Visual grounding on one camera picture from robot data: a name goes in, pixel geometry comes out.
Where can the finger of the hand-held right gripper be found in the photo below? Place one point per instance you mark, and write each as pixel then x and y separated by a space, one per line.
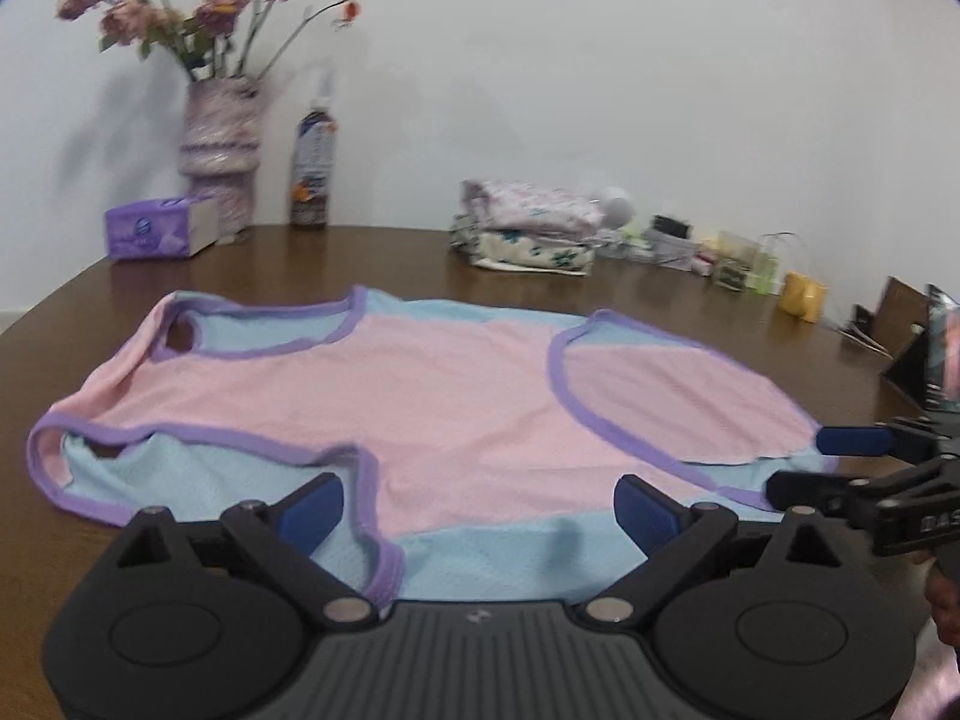
pixel 855 441
pixel 810 491

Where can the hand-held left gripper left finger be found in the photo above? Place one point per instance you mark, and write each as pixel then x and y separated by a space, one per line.
pixel 311 514

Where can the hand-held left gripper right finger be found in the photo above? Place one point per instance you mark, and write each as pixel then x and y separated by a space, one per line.
pixel 649 514

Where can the pink and blue sleeveless top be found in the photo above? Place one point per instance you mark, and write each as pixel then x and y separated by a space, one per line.
pixel 450 405

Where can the black stand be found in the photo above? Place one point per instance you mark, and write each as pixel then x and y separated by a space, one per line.
pixel 926 367

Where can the small black adapter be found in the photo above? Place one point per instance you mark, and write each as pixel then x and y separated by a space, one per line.
pixel 862 319

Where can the brown ruler board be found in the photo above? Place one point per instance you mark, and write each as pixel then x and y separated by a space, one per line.
pixel 900 311

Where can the yellow mug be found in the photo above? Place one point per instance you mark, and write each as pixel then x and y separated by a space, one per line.
pixel 801 298

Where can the glass cup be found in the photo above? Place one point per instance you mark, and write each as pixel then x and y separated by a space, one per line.
pixel 735 262

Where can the printed tin box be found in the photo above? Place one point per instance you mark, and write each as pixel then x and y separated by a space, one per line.
pixel 675 251

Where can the black charger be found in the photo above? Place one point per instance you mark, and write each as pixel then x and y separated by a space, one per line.
pixel 669 225

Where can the folded cream floral cloth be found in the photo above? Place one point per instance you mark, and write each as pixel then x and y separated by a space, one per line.
pixel 525 251

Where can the white robot speaker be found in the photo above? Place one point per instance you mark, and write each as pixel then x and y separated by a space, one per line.
pixel 616 206

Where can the purple tissue box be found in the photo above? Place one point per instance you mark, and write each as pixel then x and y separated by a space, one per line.
pixel 150 229

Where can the folded pink floral cloth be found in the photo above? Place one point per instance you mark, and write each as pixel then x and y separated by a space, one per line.
pixel 532 206

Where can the tea bottle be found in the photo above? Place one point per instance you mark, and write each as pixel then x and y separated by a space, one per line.
pixel 311 165

